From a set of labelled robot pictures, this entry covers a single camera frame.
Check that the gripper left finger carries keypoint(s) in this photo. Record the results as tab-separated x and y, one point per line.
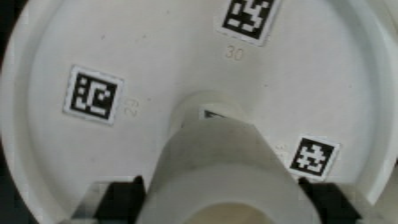
113	203

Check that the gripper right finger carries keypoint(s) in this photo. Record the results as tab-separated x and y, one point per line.
335	208

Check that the white cylindrical table leg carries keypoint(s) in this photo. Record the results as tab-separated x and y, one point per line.
222	182

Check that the white round table top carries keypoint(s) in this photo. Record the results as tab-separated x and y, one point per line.
113	57

